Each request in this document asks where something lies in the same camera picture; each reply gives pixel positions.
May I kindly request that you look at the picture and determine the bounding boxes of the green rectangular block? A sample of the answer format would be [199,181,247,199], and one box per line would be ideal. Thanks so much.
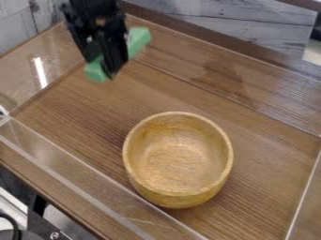
[84,26,151,83]

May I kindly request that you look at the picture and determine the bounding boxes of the brown wooden bowl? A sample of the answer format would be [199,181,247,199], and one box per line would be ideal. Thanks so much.
[121,112,234,209]

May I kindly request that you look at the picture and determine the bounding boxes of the black cable under table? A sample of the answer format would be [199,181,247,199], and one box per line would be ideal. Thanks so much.
[0,212,22,240]

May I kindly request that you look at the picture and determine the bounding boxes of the clear acrylic tray wall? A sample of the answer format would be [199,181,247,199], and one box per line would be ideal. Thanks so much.
[0,12,321,240]

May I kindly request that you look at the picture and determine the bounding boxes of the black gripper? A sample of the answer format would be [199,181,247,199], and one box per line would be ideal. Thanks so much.
[60,0,129,78]

